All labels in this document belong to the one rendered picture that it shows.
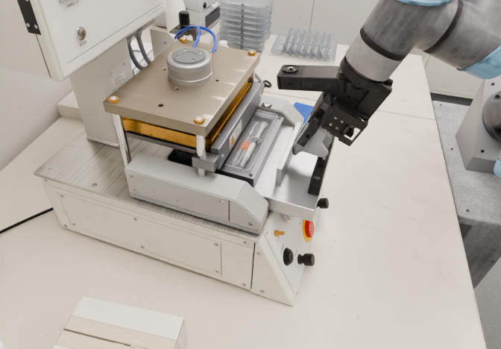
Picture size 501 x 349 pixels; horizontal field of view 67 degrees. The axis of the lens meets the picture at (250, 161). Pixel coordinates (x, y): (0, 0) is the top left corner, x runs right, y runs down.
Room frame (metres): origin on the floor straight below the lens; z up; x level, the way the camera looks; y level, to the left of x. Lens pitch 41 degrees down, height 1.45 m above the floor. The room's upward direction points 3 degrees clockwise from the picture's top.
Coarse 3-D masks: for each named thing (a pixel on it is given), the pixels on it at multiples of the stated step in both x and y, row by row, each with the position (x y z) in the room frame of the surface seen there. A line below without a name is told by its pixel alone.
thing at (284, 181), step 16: (288, 128) 0.66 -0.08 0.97; (288, 144) 0.55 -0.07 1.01; (272, 160) 0.55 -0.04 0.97; (288, 160) 0.53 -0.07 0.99; (304, 160) 0.55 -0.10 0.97; (272, 176) 0.51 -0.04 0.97; (288, 176) 0.51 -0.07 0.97; (304, 176) 0.51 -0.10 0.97; (272, 192) 0.46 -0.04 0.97; (288, 192) 0.47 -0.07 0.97; (304, 192) 0.47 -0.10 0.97; (320, 192) 0.49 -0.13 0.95; (272, 208) 0.45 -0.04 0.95; (288, 208) 0.44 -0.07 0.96; (304, 208) 0.43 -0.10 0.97
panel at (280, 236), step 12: (276, 216) 0.46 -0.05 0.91; (276, 228) 0.44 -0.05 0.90; (288, 228) 0.48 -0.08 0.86; (300, 228) 0.51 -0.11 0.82; (276, 240) 0.43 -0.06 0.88; (288, 240) 0.46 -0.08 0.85; (300, 240) 0.49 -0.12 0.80; (276, 252) 0.41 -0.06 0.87; (300, 252) 0.47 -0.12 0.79; (288, 264) 0.41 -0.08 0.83; (288, 276) 0.40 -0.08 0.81; (300, 276) 0.43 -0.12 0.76
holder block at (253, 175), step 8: (280, 120) 0.65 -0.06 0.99; (272, 128) 0.62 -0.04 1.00; (280, 128) 0.64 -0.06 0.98; (272, 136) 0.59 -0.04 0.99; (272, 144) 0.58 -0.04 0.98; (264, 152) 0.54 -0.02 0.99; (176, 160) 0.51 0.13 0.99; (184, 160) 0.51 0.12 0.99; (256, 160) 0.52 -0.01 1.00; (264, 160) 0.53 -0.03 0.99; (224, 168) 0.49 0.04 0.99; (256, 168) 0.50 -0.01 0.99; (232, 176) 0.48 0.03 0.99; (240, 176) 0.48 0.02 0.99; (248, 176) 0.48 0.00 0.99; (256, 176) 0.49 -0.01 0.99
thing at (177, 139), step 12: (240, 96) 0.63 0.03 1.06; (228, 108) 0.59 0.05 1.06; (132, 120) 0.53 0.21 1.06; (228, 120) 0.56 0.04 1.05; (132, 132) 0.54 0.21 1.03; (144, 132) 0.53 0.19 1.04; (156, 132) 0.52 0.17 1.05; (168, 132) 0.51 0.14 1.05; (180, 132) 0.51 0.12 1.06; (216, 132) 0.51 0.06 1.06; (168, 144) 0.51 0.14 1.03; (180, 144) 0.51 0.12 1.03; (192, 144) 0.50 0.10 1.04
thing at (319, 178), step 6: (330, 144) 0.56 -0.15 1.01; (330, 150) 0.55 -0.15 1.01; (318, 162) 0.51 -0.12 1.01; (324, 162) 0.51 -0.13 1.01; (318, 168) 0.49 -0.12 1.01; (324, 168) 0.49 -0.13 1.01; (312, 174) 0.47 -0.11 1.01; (318, 174) 0.47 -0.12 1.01; (312, 180) 0.47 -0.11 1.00; (318, 180) 0.46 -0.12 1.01; (312, 186) 0.46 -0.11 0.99; (318, 186) 0.46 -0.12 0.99; (312, 192) 0.46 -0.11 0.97; (318, 192) 0.46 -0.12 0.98
